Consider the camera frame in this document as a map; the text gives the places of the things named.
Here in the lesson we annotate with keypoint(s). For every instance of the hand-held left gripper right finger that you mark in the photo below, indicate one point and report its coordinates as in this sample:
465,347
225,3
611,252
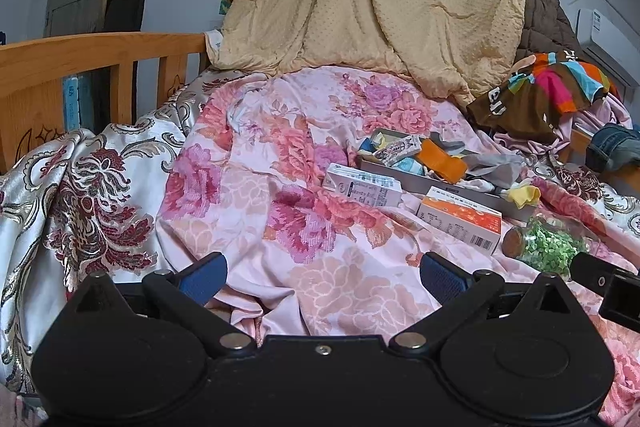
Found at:
440,279

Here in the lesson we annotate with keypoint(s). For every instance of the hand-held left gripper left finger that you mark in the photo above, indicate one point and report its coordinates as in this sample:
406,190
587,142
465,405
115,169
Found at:
205,279

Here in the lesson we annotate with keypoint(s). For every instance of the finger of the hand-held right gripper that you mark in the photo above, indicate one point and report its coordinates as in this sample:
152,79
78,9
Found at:
592,272

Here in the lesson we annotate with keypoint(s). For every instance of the grey box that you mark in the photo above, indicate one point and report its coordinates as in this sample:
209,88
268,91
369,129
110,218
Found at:
425,187

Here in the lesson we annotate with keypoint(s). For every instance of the pale grey cloth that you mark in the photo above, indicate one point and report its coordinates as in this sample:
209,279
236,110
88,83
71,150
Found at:
495,172

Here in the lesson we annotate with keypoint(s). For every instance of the glass jar with green bits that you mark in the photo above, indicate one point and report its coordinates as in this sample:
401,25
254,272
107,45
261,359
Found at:
545,247

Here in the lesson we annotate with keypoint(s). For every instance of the orange carton box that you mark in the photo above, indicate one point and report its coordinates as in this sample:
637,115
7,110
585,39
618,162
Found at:
465,219

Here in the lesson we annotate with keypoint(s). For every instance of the yellow sock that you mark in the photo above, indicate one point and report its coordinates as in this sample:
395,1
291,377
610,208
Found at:
522,197

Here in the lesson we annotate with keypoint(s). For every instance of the cartoon printed towel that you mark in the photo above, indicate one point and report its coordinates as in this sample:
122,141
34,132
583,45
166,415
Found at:
407,167

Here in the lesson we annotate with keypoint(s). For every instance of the white carton box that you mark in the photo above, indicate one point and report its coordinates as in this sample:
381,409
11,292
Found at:
360,189

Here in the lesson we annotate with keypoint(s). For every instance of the blue jeans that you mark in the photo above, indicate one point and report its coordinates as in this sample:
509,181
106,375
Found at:
615,147

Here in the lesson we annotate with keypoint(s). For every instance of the small printed carton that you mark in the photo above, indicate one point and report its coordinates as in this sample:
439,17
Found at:
395,152

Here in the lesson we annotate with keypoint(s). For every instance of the pink floral bed sheet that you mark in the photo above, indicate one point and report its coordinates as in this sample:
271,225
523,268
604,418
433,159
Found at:
310,187

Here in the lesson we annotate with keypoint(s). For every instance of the pale pink garment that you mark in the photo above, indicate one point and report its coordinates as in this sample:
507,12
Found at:
615,112

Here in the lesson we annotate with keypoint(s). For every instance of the brown colourful garment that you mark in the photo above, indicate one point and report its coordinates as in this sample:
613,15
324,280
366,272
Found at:
515,112

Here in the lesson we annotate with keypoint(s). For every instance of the blue printed panel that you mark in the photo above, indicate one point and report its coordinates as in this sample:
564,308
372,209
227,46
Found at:
75,102

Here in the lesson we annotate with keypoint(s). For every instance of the white air conditioner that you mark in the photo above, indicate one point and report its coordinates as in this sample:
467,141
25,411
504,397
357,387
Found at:
610,32

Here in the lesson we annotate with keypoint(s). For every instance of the brown quilted blanket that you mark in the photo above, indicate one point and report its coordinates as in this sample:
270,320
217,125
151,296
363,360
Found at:
545,27

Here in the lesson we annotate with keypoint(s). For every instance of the beige dotted blanket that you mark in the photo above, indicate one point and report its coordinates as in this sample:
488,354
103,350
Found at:
360,7

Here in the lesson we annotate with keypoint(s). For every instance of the dark wooden door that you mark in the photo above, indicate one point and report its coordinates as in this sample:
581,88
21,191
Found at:
75,12

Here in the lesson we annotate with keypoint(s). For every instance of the wooden bed frame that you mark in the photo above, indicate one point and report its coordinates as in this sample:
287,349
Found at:
100,52

